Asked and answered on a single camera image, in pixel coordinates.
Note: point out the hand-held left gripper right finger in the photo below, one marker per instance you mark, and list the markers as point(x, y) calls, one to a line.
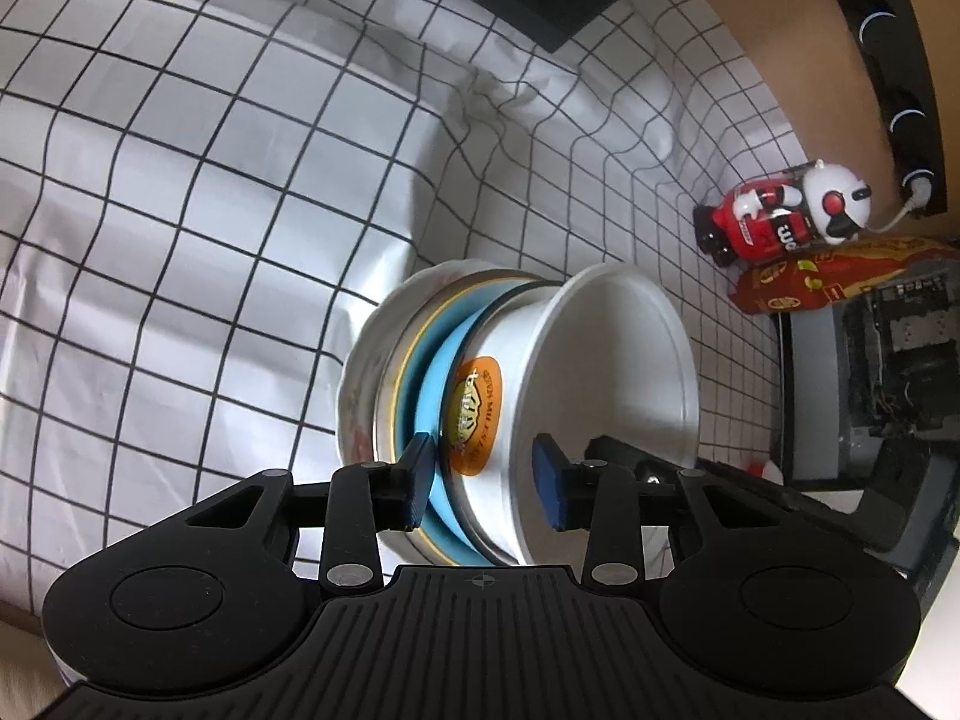
point(547, 489)

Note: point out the white black checked tablecloth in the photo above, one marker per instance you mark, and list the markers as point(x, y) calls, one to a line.
point(187, 202)

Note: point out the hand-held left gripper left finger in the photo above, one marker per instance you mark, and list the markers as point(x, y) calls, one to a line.
point(420, 489)

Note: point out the grey electronic device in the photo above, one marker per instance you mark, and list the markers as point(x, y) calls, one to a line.
point(817, 390)

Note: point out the white floral plate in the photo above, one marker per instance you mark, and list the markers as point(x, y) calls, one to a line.
point(360, 382)

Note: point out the light blue plate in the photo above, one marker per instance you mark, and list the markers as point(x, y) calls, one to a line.
point(436, 390)

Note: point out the black power strip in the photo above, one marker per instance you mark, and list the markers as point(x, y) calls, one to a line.
point(885, 52)

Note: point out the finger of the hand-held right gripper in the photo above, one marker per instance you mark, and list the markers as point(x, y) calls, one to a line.
point(631, 454)

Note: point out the small red white object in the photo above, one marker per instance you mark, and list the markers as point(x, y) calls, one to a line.
point(766, 469)

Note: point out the white paper bowl orange label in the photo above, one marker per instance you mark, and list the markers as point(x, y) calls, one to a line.
point(600, 390)

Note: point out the red snack packet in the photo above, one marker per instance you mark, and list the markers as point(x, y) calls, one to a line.
point(825, 277)

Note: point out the red white toy figure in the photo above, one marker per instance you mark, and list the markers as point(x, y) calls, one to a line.
point(780, 221)

